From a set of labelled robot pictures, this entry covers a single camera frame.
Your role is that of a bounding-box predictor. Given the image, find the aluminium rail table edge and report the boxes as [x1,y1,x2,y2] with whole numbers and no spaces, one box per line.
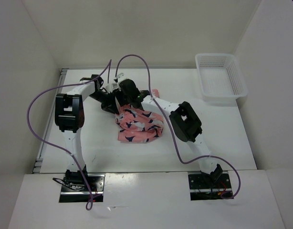
[32,68,68,174]

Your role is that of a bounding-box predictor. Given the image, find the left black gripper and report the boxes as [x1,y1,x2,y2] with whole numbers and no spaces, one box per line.
[89,90,119,115]

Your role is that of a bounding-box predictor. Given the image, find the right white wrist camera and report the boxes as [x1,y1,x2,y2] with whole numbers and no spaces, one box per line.
[114,73,124,82]

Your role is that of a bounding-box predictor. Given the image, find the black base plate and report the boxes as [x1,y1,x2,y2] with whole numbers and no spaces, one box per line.
[53,174,105,203]
[188,172,233,201]

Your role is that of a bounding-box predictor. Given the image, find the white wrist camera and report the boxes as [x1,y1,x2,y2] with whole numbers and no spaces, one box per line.
[114,73,124,82]
[105,82,120,93]

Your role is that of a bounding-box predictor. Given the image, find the white plastic mesh basket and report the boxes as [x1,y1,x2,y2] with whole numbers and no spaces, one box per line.
[195,53,248,104]

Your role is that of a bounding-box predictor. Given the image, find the pink shark print shorts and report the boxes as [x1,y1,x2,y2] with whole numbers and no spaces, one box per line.
[115,102,164,143]

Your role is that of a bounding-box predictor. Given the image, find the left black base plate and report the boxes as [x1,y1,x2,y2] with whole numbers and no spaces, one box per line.
[53,174,105,203]

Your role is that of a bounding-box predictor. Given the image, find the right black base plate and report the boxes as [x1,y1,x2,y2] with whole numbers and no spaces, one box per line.
[188,172,233,201]

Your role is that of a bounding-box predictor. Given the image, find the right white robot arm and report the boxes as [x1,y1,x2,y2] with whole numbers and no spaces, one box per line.
[113,78,223,187]

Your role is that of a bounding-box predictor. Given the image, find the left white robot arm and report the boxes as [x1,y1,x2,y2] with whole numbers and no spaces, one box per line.
[54,74,120,191]

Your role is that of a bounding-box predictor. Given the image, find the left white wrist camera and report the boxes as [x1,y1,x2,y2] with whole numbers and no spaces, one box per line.
[105,82,120,93]

